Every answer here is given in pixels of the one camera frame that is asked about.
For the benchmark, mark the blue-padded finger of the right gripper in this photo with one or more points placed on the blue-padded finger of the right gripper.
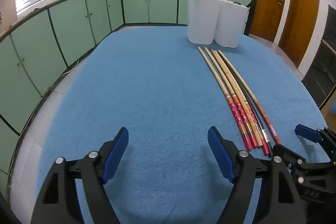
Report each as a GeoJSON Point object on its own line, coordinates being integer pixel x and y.
{"type": "Point", "coordinates": [310, 134]}

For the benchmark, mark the green lower kitchen cabinets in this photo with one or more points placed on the green lower kitchen cabinets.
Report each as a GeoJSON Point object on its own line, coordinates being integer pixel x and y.
{"type": "Point", "coordinates": [38, 49]}

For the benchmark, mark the white utensil holder right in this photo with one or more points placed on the white utensil holder right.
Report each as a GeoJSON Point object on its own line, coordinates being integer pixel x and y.
{"type": "Point", "coordinates": [230, 23]}

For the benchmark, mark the blue table cloth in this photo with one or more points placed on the blue table cloth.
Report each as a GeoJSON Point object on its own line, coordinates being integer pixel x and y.
{"type": "Point", "coordinates": [155, 83]}

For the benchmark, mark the black chopstick inner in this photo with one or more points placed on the black chopstick inner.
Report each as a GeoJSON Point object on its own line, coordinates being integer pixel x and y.
{"type": "Point", "coordinates": [255, 116]}

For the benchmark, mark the black oven cabinet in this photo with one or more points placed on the black oven cabinet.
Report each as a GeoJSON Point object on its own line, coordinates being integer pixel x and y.
{"type": "Point", "coordinates": [320, 78]}

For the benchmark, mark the white utensil holder left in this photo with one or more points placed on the white utensil holder left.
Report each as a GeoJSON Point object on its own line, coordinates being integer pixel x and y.
{"type": "Point", "coordinates": [202, 21]}

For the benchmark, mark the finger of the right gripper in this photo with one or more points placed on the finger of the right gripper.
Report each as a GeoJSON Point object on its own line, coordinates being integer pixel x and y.
{"type": "Point", "coordinates": [290, 158]}

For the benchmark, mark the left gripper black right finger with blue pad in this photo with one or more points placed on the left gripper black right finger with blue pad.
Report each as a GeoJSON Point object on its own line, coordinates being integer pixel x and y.
{"type": "Point", "coordinates": [278, 202]}

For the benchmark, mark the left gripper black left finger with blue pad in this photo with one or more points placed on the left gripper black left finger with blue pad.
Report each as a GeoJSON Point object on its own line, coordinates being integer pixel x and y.
{"type": "Point", "coordinates": [58, 201]}

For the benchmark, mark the bamboo chopstick red handle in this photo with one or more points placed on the bamboo chopstick red handle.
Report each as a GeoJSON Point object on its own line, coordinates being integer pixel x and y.
{"type": "Point", "coordinates": [223, 92]}

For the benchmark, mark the white utensil holder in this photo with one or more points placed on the white utensil holder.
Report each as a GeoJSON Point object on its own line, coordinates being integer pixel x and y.
{"type": "Point", "coordinates": [202, 21]}
{"type": "Point", "coordinates": [230, 23]}

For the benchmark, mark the wooden door right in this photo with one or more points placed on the wooden door right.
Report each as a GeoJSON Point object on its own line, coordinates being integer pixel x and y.
{"type": "Point", "coordinates": [298, 29]}

